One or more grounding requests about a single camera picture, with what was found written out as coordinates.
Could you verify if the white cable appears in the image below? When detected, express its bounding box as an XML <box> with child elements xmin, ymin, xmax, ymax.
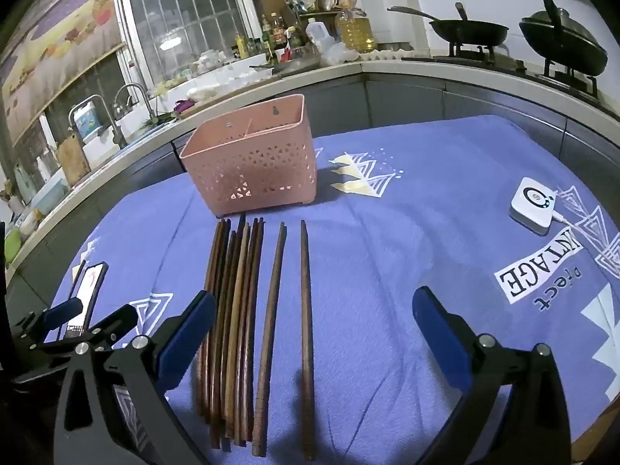
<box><xmin>552</xmin><ymin>210</ymin><xmax>589</xmax><ymax>233</ymax></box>

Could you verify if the black open wok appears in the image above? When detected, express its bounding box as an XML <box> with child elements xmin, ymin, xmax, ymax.
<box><xmin>386</xmin><ymin>5</ymin><xmax>510</xmax><ymax>45</ymax></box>

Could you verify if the large cooking oil bottle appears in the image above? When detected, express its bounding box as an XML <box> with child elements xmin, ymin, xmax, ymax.
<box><xmin>334</xmin><ymin>0</ymin><xmax>377</xmax><ymax>53</ymax></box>

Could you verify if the white plastic jug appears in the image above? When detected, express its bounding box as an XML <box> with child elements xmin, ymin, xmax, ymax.
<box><xmin>305</xmin><ymin>18</ymin><xmax>332</xmax><ymax>54</ymax></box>

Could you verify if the blue printed tablecloth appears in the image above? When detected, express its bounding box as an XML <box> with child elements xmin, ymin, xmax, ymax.
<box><xmin>48</xmin><ymin>115</ymin><xmax>620</xmax><ymax>465</ymax></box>

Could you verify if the window with metal grille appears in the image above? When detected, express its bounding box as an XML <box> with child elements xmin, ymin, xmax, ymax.
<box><xmin>110</xmin><ymin>0</ymin><xmax>257</xmax><ymax>83</ymax></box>

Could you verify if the white square device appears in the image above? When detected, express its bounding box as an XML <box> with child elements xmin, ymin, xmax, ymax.
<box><xmin>508</xmin><ymin>177</ymin><xmax>559</xmax><ymax>237</ymax></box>

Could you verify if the white jug with blue label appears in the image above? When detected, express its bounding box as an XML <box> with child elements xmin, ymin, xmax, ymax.
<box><xmin>72</xmin><ymin>102</ymin><xmax>105</xmax><ymax>143</ymax></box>

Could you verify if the row of sauce bottles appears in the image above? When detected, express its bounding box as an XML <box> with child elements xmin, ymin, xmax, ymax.
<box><xmin>231</xmin><ymin>14</ymin><xmax>303</xmax><ymax>59</ymax></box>

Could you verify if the grey frying pan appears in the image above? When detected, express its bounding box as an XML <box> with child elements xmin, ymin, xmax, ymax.
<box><xmin>249</xmin><ymin>55</ymin><xmax>320</xmax><ymax>76</ymax></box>

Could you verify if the grey kitchen counter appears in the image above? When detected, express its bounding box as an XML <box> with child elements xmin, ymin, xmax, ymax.
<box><xmin>0</xmin><ymin>53</ymin><xmax>620</xmax><ymax>301</ymax></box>

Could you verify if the clear plastic container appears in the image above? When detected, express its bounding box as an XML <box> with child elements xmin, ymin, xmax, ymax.
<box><xmin>31</xmin><ymin>174</ymin><xmax>69</xmax><ymax>214</ymax></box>

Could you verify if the tall arched steel faucet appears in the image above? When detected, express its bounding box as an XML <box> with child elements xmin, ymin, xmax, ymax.
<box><xmin>114</xmin><ymin>82</ymin><xmax>157</xmax><ymax>127</ymax></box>

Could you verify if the angular steel faucet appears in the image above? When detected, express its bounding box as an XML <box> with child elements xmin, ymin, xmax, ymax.
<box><xmin>68</xmin><ymin>94</ymin><xmax>127</xmax><ymax>151</ymax></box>

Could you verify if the black smartphone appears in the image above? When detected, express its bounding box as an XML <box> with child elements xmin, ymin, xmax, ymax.
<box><xmin>58</xmin><ymin>260</ymin><xmax>108</xmax><ymax>344</ymax></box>

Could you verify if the bunch of wooden chopsticks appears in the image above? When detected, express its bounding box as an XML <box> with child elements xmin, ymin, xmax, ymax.
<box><xmin>195</xmin><ymin>215</ymin><xmax>265</xmax><ymax>451</ymax></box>

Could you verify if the pink perforated utensil basket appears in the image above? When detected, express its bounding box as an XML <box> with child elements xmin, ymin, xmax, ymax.
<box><xmin>179</xmin><ymin>93</ymin><xmax>318</xmax><ymax>217</ymax></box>

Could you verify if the gas stove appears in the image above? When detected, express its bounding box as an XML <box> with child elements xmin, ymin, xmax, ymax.
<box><xmin>426</xmin><ymin>43</ymin><xmax>601</xmax><ymax>98</ymax></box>

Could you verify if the fruit print wall cabinet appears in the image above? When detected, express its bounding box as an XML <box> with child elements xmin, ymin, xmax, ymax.
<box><xmin>0</xmin><ymin>0</ymin><xmax>127</xmax><ymax>146</ymax></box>

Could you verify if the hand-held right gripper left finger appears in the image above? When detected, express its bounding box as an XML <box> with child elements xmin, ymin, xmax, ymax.
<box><xmin>53</xmin><ymin>289</ymin><xmax>218</xmax><ymax>465</ymax></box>

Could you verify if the wooden cutting board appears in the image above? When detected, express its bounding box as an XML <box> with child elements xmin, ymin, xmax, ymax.
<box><xmin>57</xmin><ymin>133</ymin><xmax>92</xmax><ymax>187</ymax></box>

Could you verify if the egg tray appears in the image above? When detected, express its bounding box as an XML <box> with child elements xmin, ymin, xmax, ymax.
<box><xmin>361</xmin><ymin>41</ymin><xmax>417</xmax><ymax>61</ymax></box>

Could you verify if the dark brown wooden chopstick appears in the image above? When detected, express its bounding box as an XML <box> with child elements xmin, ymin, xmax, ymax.
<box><xmin>300</xmin><ymin>219</ymin><xmax>315</xmax><ymax>461</ymax></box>
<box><xmin>252</xmin><ymin>222</ymin><xmax>286</xmax><ymax>457</ymax></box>

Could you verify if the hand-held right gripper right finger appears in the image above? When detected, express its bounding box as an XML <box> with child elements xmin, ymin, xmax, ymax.
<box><xmin>412</xmin><ymin>287</ymin><xmax>575</xmax><ymax>465</ymax></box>

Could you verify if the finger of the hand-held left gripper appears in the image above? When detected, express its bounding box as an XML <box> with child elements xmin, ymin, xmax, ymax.
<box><xmin>10</xmin><ymin>296</ymin><xmax>84</xmax><ymax>346</ymax></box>
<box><xmin>29</xmin><ymin>303</ymin><xmax>142</xmax><ymax>357</ymax></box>

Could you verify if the black lidded wok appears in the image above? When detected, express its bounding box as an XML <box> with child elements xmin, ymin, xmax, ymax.
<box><xmin>519</xmin><ymin>0</ymin><xmax>608</xmax><ymax>76</ymax></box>

